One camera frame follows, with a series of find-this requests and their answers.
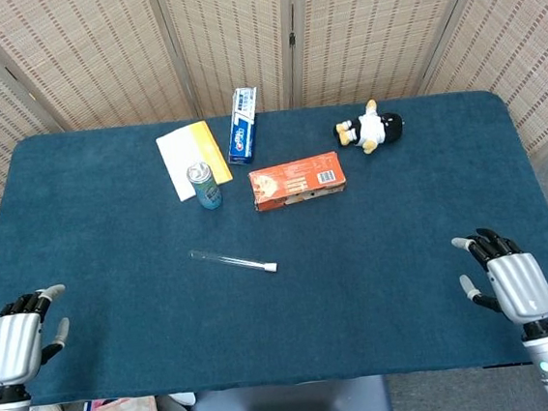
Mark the orange cracker box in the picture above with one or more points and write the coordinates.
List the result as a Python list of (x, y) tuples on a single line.
[(296, 179)]

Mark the blue tablecloth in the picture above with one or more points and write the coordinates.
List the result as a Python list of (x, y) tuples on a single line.
[(285, 321)]

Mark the grey robot torso base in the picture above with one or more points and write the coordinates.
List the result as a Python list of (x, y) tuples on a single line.
[(293, 407)]

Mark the clear glass test tube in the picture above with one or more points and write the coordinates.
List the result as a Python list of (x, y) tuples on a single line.
[(226, 260)]

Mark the teal drink can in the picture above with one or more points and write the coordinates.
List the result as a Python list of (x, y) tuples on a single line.
[(207, 190)]

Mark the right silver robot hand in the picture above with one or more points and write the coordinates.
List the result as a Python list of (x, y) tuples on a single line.
[(519, 284)]

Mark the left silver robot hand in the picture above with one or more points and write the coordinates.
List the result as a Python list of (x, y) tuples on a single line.
[(11, 347)]

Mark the blue white toothpaste box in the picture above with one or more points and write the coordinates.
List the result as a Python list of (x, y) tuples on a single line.
[(242, 131)]

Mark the penguin plush toy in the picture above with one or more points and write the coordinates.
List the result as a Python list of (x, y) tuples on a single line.
[(373, 125)]

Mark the woven bamboo folding screen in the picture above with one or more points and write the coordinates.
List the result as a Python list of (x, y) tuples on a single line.
[(94, 48)]

